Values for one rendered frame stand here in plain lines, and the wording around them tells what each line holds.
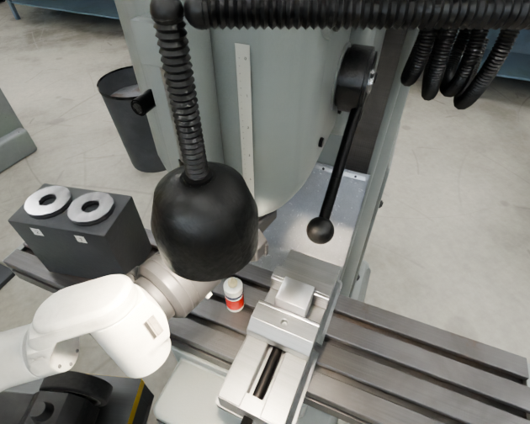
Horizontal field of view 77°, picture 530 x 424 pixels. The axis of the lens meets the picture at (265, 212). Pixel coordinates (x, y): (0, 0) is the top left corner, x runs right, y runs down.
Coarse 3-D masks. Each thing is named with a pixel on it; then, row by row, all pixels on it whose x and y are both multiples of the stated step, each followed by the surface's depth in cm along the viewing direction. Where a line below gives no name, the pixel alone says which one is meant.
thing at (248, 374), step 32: (288, 256) 77; (320, 288) 67; (320, 320) 66; (256, 352) 62; (288, 352) 62; (224, 384) 58; (256, 384) 61; (288, 384) 58; (256, 416) 55; (288, 416) 57
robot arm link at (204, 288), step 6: (258, 234) 47; (258, 240) 47; (264, 240) 47; (258, 246) 46; (264, 246) 48; (156, 252) 43; (258, 252) 47; (264, 252) 48; (252, 258) 48; (258, 258) 48; (192, 282) 41; (198, 282) 42; (204, 282) 42; (210, 282) 43; (216, 282) 44; (198, 288) 42; (204, 288) 43; (210, 288) 44; (198, 294) 42; (204, 294) 43; (210, 294) 45
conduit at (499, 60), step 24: (432, 48) 57; (456, 48) 55; (480, 48) 43; (504, 48) 41; (408, 72) 50; (432, 72) 46; (456, 72) 47; (480, 72) 44; (432, 96) 51; (456, 96) 54
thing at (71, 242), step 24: (48, 192) 73; (72, 192) 75; (96, 192) 73; (24, 216) 70; (48, 216) 69; (72, 216) 68; (96, 216) 68; (120, 216) 71; (24, 240) 73; (48, 240) 71; (72, 240) 69; (96, 240) 68; (120, 240) 72; (144, 240) 82; (48, 264) 80; (72, 264) 77; (96, 264) 75; (120, 264) 73
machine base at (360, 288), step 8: (360, 272) 169; (368, 272) 175; (360, 280) 165; (360, 288) 162; (352, 296) 159; (360, 296) 162; (312, 408) 126; (304, 416) 125; (312, 416) 125; (320, 416) 125; (328, 416) 125
